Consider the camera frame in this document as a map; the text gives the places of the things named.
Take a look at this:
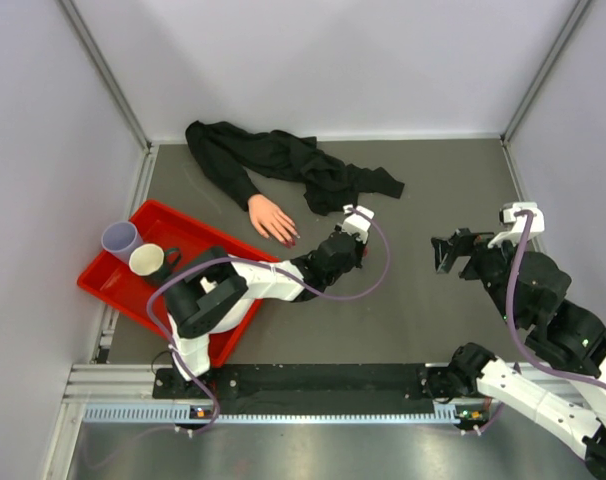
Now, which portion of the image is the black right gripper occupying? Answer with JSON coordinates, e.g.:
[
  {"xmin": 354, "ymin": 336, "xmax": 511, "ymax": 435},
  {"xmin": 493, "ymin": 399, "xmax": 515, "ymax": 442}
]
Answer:
[{"xmin": 430, "ymin": 227, "xmax": 523, "ymax": 327}]

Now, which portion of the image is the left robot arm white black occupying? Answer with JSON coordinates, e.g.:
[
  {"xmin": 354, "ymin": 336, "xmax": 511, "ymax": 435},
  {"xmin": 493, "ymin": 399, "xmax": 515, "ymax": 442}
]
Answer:
[{"xmin": 162, "ymin": 228, "xmax": 368, "ymax": 397}]

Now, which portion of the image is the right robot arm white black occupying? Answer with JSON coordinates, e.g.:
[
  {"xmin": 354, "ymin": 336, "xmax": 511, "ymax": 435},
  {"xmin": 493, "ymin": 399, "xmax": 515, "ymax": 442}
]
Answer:
[{"xmin": 425, "ymin": 229, "xmax": 606, "ymax": 479}]

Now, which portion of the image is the mannequin hand with red nails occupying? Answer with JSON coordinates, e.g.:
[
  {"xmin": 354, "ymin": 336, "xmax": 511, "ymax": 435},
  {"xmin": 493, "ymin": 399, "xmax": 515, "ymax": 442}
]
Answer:
[{"xmin": 247, "ymin": 194, "xmax": 299, "ymax": 248}]

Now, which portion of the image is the white paper plate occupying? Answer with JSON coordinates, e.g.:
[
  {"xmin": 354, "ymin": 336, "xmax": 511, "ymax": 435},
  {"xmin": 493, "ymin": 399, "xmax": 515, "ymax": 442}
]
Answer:
[{"xmin": 210, "ymin": 299, "xmax": 260, "ymax": 334}]

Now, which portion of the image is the black cloth garment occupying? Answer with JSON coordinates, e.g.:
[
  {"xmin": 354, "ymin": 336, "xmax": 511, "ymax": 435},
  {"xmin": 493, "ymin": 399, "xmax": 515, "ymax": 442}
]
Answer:
[{"xmin": 185, "ymin": 121, "xmax": 405, "ymax": 216}]

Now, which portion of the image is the dark green mug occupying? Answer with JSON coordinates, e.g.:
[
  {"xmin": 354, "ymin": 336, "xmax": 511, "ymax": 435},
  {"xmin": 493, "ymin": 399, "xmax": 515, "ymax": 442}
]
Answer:
[{"xmin": 144, "ymin": 247, "xmax": 182, "ymax": 288}]

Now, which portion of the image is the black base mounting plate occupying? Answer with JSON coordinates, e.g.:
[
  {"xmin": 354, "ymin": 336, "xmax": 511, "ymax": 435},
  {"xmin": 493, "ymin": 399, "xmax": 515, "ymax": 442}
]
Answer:
[{"xmin": 152, "ymin": 362, "xmax": 489, "ymax": 415}]

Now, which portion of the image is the purple plastic cup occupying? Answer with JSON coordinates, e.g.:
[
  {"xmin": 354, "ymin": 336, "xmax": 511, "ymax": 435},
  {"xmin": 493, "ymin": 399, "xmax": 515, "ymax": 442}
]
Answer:
[{"xmin": 101, "ymin": 221, "xmax": 143, "ymax": 264}]

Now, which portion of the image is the red plastic tray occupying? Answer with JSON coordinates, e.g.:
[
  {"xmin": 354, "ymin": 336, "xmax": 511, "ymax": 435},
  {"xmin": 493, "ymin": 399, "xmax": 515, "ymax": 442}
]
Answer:
[{"xmin": 77, "ymin": 200, "xmax": 277, "ymax": 368}]

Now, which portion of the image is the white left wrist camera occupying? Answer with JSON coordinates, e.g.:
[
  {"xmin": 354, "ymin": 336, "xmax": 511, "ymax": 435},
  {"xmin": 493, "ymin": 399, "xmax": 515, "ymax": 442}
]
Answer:
[{"xmin": 340, "ymin": 204, "xmax": 375, "ymax": 245}]

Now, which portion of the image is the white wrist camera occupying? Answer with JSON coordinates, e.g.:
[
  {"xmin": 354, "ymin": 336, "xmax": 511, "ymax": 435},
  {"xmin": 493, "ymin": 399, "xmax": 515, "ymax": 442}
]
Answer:
[
  {"xmin": 340, "ymin": 204, "xmax": 375, "ymax": 245},
  {"xmin": 488, "ymin": 202, "xmax": 545, "ymax": 248}
]

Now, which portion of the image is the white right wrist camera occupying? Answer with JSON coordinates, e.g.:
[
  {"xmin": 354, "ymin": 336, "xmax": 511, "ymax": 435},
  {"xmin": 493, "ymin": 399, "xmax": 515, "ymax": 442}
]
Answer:
[{"xmin": 488, "ymin": 202, "xmax": 545, "ymax": 248}]

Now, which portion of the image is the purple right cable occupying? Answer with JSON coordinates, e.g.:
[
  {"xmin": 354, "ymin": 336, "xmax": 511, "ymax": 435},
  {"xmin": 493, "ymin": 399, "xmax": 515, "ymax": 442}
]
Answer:
[{"xmin": 505, "ymin": 209, "xmax": 606, "ymax": 401}]

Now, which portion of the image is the grey slotted cable duct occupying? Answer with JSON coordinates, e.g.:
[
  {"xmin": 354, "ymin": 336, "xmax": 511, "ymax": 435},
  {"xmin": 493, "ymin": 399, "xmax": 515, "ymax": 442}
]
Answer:
[{"xmin": 82, "ymin": 402, "xmax": 489, "ymax": 426}]

